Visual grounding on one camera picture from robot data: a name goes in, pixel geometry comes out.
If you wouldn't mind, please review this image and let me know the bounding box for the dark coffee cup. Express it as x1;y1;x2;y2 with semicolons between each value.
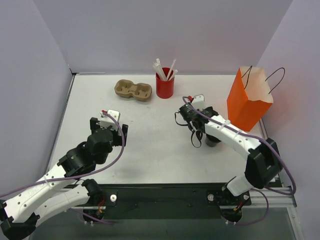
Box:
205;134;221;148

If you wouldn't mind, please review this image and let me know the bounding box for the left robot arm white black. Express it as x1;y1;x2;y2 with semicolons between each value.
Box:
0;110;128;240

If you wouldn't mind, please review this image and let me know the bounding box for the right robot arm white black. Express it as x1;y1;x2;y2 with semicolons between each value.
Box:
178;104;283;204

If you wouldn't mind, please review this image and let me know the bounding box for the brown cardboard cup carrier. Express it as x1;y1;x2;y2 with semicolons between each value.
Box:
114;79;153;102

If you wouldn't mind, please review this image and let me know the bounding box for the red straw holder cup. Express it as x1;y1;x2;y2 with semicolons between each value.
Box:
155;73;175;99

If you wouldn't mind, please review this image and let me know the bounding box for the wrapped white straw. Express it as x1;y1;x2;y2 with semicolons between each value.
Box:
169;69;178;81
166;58;177;81
153;58;167;81

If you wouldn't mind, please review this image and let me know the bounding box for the orange paper bag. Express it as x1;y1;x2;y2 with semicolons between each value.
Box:
226;66;274;132

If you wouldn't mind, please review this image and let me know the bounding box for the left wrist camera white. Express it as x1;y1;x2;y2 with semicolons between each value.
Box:
98;109;121;131

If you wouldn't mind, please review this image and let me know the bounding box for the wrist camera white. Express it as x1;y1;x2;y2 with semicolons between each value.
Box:
98;109;121;131
188;94;206;110

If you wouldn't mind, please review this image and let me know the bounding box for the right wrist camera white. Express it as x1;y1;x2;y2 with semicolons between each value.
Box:
188;94;206;110

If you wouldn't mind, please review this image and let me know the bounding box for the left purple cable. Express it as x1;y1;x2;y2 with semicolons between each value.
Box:
0;111;126;225

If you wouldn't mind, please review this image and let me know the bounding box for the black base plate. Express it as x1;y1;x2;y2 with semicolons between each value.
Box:
71;183;251;223

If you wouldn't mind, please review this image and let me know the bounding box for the aluminium frame rail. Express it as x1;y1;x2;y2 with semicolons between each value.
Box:
249;187;297;208

